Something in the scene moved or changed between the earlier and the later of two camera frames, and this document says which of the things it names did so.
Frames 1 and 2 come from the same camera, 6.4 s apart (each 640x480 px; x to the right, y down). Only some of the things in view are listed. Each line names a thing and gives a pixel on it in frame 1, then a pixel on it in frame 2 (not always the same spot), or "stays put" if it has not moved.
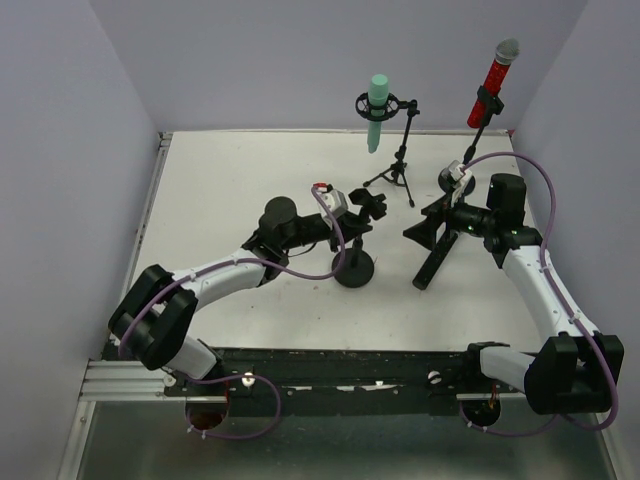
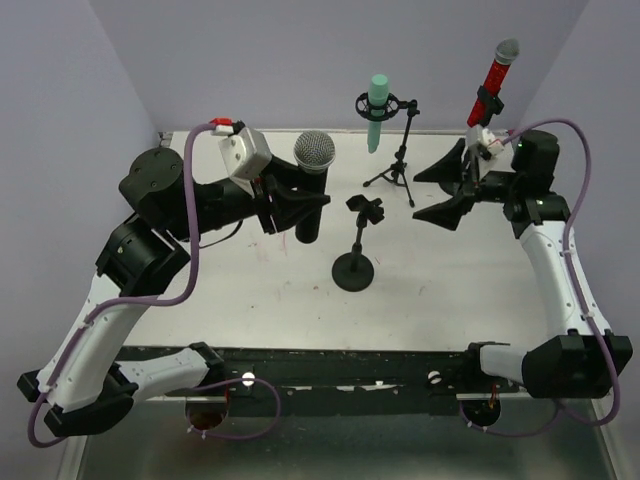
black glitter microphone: (439, 251) to (315, 151)
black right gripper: (445, 232) to (470, 185)
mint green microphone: (378, 93) stays put
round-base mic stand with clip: (458, 179) stays put
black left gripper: (357, 220) to (270, 203)
